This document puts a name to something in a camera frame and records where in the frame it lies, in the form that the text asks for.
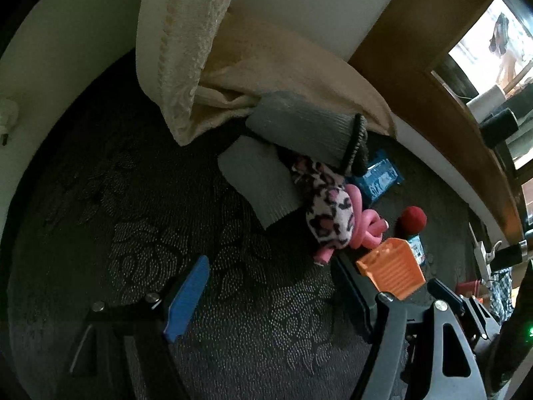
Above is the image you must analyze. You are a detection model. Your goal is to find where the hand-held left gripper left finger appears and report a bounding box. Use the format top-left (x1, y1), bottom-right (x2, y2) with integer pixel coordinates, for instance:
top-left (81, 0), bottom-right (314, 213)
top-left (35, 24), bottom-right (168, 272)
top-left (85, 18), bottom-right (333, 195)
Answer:
top-left (69, 255), bottom-right (210, 400)

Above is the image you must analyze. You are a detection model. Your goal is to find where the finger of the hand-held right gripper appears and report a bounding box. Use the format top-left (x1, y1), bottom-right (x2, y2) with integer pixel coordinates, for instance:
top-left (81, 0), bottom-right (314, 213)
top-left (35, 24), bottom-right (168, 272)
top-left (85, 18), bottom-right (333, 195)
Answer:
top-left (427, 278), bottom-right (500, 340)

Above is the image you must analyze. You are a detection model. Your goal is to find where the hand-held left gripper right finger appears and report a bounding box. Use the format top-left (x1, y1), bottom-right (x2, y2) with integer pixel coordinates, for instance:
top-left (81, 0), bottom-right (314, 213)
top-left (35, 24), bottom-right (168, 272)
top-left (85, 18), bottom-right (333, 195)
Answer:
top-left (333, 254), bottom-right (488, 400)

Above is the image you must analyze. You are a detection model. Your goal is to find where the light orange box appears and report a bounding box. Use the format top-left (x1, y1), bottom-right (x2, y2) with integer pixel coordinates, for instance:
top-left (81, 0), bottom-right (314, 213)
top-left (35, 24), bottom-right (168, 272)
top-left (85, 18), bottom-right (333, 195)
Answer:
top-left (356, 237), bottom-right (427, 301)

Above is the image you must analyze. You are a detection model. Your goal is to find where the pink foam tube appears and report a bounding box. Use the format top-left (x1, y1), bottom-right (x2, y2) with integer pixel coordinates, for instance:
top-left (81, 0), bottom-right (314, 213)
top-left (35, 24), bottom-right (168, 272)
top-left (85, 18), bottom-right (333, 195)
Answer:
top-left (313, 183), bottom-right (390, 267)

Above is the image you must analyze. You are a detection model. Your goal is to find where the dark blue packet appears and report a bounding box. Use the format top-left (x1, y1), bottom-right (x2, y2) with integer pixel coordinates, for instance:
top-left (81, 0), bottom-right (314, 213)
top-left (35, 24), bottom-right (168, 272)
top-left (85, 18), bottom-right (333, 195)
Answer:
top-left (347, 149), bottom-right (405, 207)

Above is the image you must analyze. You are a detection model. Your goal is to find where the white power strip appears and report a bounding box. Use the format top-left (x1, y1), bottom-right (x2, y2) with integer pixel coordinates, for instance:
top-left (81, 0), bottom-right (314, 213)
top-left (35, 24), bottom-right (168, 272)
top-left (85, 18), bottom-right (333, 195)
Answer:
top-left (468, 223), bottom-right (492, 284)

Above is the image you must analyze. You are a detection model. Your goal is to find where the plaid cloth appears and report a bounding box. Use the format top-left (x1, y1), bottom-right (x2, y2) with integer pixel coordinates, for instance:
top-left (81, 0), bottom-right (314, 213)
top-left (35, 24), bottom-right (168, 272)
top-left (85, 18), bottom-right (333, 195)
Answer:
top-left (489, 269), bottom-right (515, 321)

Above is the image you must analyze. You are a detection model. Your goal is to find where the blue tissue packet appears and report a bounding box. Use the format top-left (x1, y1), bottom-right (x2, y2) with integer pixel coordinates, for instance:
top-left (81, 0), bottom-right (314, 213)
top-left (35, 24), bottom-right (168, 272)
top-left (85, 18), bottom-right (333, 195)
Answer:
top-left (407, 235), bottom-right (425, 265)

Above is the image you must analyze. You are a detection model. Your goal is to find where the red ball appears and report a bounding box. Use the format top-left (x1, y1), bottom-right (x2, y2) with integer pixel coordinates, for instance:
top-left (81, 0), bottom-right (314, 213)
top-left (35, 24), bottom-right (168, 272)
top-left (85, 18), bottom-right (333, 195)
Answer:
top-left (395, 206), bottom-right (428, 234)

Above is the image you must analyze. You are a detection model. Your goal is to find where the leopard print plush toy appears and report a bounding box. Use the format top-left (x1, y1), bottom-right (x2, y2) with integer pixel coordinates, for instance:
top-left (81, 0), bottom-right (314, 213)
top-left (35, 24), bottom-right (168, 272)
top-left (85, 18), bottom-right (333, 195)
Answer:
top-left (291, 155), bottom-right (358, 251)

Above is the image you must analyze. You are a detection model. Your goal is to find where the light grey sock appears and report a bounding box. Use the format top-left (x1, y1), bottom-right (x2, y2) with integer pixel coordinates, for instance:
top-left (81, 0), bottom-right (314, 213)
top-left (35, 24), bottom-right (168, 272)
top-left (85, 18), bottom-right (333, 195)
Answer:
top-left (217, 135), bottom-right (304, 230)

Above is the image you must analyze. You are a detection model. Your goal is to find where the black box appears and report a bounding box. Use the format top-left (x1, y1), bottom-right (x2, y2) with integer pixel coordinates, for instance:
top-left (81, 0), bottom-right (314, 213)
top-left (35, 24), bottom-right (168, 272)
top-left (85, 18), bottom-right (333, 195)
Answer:
top-left (479, 108), bottom-right (519, 148)

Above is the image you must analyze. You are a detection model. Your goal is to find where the grey sock with dark cuff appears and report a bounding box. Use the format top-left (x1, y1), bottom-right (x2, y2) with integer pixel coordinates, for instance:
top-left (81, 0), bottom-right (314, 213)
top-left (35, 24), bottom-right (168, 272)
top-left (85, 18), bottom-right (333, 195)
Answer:
top-left (245, 92), bottom-right (370, 176)

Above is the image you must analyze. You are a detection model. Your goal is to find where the white cylinder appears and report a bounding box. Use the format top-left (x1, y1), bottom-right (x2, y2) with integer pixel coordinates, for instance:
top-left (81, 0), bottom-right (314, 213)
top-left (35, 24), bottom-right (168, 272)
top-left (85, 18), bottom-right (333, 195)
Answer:
top-left (465, 85), bottom-right (506, 117)

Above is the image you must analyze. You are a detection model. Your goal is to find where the cream bed cover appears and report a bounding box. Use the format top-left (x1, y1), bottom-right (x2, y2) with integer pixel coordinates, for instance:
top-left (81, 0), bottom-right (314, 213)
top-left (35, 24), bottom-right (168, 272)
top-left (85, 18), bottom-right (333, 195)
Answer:
top-left (135, 0), bottom-right (396, 146)

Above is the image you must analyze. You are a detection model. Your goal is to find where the wooden window frame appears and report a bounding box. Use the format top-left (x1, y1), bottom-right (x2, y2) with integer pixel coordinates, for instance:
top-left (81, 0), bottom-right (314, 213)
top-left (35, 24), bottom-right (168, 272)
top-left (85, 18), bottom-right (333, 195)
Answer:
top-left (350, 0), bottom-right (533, 251)

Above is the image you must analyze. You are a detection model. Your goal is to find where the white wall socket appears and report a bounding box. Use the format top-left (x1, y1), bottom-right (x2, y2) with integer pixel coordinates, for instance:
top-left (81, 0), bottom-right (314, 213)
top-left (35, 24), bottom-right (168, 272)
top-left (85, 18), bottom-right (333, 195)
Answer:
top-left (0, 98), bottom-right (19, 144)

